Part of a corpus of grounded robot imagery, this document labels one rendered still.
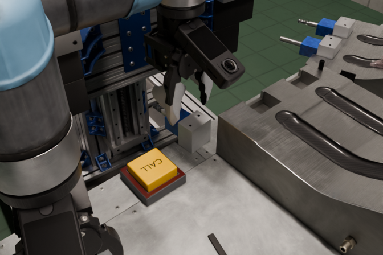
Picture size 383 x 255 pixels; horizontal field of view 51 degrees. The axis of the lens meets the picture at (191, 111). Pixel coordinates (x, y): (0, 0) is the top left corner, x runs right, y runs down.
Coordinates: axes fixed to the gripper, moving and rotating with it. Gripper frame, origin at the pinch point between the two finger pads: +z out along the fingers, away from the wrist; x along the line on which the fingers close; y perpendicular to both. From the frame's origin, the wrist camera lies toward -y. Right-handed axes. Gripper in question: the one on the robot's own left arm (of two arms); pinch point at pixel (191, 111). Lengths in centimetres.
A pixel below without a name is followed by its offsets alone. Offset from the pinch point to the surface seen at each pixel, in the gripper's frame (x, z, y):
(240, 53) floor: -137, 87, 91
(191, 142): 2.2, 4.6, -2.1
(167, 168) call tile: 9.9, 3.7, -4.3
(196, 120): -0.5, 2.0, -0.7
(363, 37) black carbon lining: -50, 2, -8
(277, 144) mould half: -2.4, -1.3, -16.3
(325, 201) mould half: 1.1, -0.1, -27.0
